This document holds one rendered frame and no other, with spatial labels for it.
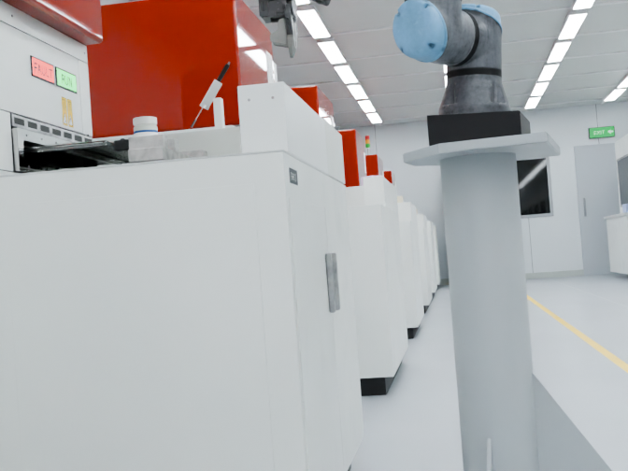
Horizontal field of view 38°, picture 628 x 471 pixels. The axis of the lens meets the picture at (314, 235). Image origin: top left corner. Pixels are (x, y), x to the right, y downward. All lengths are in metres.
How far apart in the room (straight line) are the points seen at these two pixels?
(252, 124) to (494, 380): 0.71
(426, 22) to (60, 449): 1.09
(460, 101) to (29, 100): 0.97
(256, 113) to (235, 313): 0.39
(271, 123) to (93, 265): 0.44
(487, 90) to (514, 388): 0.61
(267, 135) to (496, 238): 0.51
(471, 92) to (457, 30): 0.14
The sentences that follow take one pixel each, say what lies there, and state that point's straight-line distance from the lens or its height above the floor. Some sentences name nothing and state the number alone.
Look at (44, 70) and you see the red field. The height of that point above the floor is 1.10.
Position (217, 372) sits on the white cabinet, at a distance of 1.75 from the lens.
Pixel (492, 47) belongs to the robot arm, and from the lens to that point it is 1.96.
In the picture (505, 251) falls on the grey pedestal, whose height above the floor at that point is 0.60.
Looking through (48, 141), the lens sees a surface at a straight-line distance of 2.21.
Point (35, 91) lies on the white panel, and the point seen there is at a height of 1.04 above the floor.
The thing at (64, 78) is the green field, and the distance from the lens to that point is 2.37.
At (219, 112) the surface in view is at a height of 1.01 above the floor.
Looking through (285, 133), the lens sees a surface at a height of 0.86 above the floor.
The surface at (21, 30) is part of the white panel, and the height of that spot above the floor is 1.17.
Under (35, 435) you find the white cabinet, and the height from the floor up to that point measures 0.31.
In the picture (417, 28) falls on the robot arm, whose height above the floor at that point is 1.05.
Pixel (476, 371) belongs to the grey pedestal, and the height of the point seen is 0.36.
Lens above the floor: 0.61
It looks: 1 degrees up
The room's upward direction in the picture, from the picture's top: 4 degrees counter-clockwise
